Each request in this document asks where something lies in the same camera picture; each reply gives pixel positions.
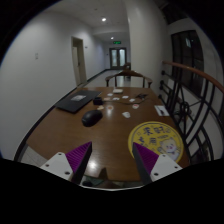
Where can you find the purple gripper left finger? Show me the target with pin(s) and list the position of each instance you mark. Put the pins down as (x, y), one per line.
(70, 166)

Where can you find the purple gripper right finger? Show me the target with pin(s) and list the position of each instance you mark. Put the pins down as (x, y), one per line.
(151, 166)

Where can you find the round yellow mouse pad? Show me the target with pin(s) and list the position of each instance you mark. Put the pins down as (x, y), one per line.
(158, 137)

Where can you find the black computer mouse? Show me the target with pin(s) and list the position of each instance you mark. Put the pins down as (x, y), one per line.
(90, 118)

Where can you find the closed black laptop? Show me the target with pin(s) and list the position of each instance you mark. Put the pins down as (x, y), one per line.
(77, 100)

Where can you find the small black box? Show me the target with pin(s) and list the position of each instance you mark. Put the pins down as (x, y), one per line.
(97, 101)

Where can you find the white box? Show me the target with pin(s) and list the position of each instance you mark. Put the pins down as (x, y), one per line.
(118, 91)

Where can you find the wooden handrail black railing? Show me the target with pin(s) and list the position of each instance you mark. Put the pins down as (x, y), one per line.
(195, 101)

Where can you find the glass double door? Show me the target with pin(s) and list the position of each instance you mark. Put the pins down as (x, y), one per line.
(117, 58)

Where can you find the wooden side door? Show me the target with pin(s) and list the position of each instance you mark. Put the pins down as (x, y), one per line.
(78, 61)

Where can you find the green exit sign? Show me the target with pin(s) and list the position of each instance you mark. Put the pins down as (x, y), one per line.
(116, 42)

